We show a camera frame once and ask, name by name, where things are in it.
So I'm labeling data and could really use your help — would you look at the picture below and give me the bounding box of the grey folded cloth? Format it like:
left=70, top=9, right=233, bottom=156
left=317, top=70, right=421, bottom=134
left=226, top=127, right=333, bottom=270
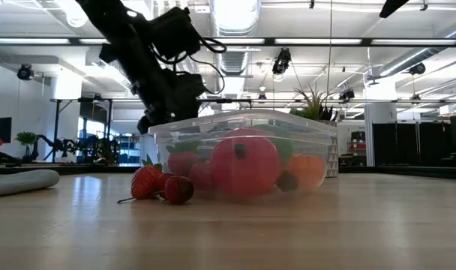
left=0, top=169, right=61, bottom=199

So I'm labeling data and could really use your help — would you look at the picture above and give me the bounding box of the silver ceiling duct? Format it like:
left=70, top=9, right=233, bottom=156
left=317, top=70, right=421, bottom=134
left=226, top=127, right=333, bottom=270
left=208, top=0, right=263, bottom=76

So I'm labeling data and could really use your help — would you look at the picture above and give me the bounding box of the black overhead frame bar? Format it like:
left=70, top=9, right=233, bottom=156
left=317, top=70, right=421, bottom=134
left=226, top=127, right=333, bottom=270
left=0, top=36, right=456, bottom=48

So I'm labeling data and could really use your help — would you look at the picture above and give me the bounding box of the large red toy tomato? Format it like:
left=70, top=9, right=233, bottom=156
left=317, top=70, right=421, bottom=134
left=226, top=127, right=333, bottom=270
left=210, top=136, right=282, bottom=199

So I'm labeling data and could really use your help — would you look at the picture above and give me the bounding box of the black ceiling spotlight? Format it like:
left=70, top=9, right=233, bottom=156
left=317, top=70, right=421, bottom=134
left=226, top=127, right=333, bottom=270
left=16, top=63, right=35, bottom=82
left=271, top=47, right=293, bottom=76
left=408, top=61, right=427, bottom=76
left=338, top=88, right=356, bottom=103

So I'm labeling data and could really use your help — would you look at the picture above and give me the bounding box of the orange toy fruit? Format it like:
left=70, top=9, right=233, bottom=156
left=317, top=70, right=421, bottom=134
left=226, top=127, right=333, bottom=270
left=286, top=153, right=326, bottom=190

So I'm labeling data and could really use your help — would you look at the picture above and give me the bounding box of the small background potted plant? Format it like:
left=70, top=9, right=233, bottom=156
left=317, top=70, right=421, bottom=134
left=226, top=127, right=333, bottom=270
left=16, top=131, right=39, bottom=158

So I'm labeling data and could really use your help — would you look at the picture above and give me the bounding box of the black aluminium table frame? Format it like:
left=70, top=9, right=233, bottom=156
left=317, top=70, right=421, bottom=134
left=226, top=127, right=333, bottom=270
left=0, top=163, right=456, bottom=180

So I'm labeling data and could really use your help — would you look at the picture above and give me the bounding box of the succulent in white patterned pot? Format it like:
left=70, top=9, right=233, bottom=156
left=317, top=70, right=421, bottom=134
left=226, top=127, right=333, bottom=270
left=289, top=84, right=340, bottom=179

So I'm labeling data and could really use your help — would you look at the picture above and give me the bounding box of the black room partition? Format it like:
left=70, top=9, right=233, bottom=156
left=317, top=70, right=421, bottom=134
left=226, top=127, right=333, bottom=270
left=372, top=122, right=451, bottom=168

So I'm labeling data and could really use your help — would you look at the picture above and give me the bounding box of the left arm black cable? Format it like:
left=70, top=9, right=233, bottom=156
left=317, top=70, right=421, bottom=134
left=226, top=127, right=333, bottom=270
left=148, top=35, right=228, bottom=95

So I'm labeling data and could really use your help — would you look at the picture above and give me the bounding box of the clear plastic tupperware container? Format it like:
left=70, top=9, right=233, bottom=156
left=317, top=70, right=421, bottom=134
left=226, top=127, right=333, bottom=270
left=148, top=109, right=338, bottom=206

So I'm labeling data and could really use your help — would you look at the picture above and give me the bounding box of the green toy fruit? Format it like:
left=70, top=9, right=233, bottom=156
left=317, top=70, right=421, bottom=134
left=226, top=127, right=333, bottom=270
left=274, top=136, right=296, bottom=164

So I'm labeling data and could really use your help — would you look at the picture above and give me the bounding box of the dark red toy cherry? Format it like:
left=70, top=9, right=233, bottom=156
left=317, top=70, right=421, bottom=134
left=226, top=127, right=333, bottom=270
left=159, top=172, right=174, bottom=193
left=117, top=176, right=195, bottom=206
left=275, top=170, right=299, bottom=192

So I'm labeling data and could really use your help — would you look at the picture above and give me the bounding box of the red toy strawberry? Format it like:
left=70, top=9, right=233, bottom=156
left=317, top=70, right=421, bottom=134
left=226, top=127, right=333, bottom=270
left=166, top=140, right=202, bottom=177
left=188, top=160, right=216, bottom=191
left=130, top=155, right=165, bottom=201

